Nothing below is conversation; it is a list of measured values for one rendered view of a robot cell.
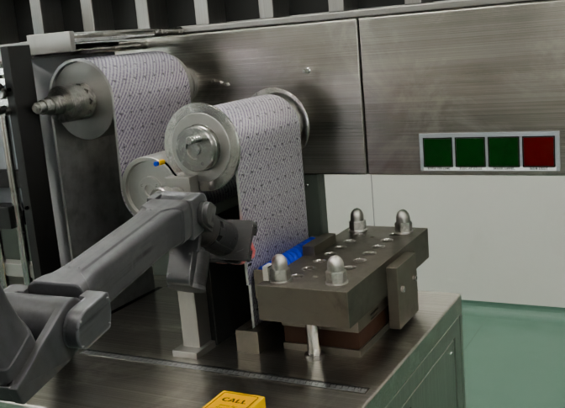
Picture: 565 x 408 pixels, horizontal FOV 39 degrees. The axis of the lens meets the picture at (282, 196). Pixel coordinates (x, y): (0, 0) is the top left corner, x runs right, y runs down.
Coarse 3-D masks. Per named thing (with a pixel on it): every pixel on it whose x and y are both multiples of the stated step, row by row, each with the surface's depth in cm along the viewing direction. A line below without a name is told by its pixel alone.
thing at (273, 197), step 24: (264, 168) 140; (288, 168) 148; (240, 192) 133; (264, 192) 140; (288, 192) 148; (240, 216) 133; (264, 216) 140; (288, 216) 148; (264, 240) 140; (288, 240) 148
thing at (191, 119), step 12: (180, 120) 134; (192, 120) 133; (204, 120) 132; (216, 120) 131; (180, 132) 134; (216, 132) 131; (228, 144) 130; (228, 156) 131; (180, 168) 136; (216, 168) 132; (204, 180) 134
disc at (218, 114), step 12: (192, 108) 132; (204, 108) 131; (216, 108) 130; (228, 120) 130; (168, 132) 136; (228, 132) 130; (168, 144) 136; (168, 156) 137; (228, 168) 132; (216, 180) 133; (228, 180) 132
